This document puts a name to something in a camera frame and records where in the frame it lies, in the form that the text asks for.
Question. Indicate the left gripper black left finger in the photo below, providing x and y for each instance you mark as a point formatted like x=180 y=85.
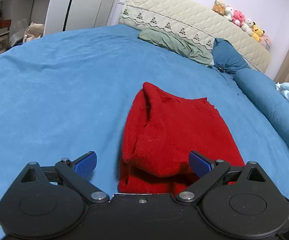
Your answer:
x=48 y=201

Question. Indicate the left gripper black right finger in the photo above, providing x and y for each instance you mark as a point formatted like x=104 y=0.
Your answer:
x=237 y=201

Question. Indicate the red knit sweater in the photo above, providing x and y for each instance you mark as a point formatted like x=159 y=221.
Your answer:
x=160 y=132

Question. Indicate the blue bed sheet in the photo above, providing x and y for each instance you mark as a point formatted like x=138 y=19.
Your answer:
x=70 y=93

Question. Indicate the dark blue duvet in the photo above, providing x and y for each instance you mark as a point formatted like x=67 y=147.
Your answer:
x=262 y=92

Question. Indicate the dark blue pillow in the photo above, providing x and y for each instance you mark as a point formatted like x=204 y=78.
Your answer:
x=226 y=58

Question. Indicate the light pink plush toy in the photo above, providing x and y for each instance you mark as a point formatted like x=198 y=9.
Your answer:
x=265 y=42

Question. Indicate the green pillow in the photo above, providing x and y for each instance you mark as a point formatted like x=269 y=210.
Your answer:
x=181 y=46

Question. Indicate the yellow plush toy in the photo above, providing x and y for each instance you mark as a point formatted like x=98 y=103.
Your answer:
x=257 y=32

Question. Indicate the cream cloth bag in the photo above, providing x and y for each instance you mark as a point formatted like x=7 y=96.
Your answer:
x=34 y=31

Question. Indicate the small white plush toy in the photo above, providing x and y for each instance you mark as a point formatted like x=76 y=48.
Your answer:
x=247 y=26

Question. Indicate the brown plush toy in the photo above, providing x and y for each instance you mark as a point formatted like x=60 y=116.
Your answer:
x=219 y=7

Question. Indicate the white grey wardrobe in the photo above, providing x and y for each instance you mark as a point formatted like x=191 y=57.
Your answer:
x=83 y=14

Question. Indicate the cream quilted headboard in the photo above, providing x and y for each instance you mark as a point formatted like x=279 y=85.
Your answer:
x=195 y=22

